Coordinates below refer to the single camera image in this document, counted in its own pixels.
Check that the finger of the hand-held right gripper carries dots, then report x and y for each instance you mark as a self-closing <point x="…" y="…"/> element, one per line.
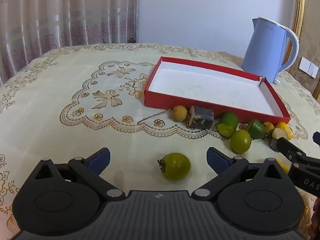
<point x="287" y="147"/>
<point x="317" y="138"/>

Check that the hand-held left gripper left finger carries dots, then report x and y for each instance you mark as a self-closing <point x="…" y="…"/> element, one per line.
<point x="100" y="160"/>

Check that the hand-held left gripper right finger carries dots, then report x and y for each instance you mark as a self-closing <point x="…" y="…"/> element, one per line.
<point x="217" y="160"/>

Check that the dark cylinder piece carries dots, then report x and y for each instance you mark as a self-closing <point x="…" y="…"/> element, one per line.
<point x="272" y="145"/>

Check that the small pale yellow fruit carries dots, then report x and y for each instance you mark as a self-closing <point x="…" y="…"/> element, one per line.
<point x="268" y="127"/>

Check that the round green fruit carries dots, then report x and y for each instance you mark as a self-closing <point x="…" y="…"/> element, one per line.
<point x="240" y="141"/>

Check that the green cut fruit piece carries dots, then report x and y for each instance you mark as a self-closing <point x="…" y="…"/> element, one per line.
<point x="257" y="129"/>
<point x="228" y="123"/>

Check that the green tomato with stem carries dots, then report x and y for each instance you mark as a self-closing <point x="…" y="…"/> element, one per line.
<point x="177" y="166"/>

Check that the dark block with tan end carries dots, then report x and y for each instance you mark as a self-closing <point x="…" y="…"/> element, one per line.
<point x="203" y="117"/>

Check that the brown longan with twig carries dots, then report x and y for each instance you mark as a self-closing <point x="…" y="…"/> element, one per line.
<point x="179" y="112"/>

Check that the red cardboard box tray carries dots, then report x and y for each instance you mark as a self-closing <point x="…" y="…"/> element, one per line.
<point x="212" y="87"/>

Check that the white kettle base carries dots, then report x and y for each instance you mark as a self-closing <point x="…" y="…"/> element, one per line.
<point x="277" y="81"/>

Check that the cream embroidered tablecloth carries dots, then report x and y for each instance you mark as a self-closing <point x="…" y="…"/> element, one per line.
<point x="50" y="105"/>

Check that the light blue electric kettle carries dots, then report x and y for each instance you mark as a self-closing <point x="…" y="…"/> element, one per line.
<point x="265" y="47"/>

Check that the gold framed patterned panel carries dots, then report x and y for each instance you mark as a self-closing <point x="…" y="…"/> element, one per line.
<point x="301" y="5"/>

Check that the pink floral curtain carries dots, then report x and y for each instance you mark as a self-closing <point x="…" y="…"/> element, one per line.
<point x="62" y="12"/>

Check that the white wall switch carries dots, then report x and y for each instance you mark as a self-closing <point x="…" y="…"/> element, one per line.
<point x="308" y="66"/>

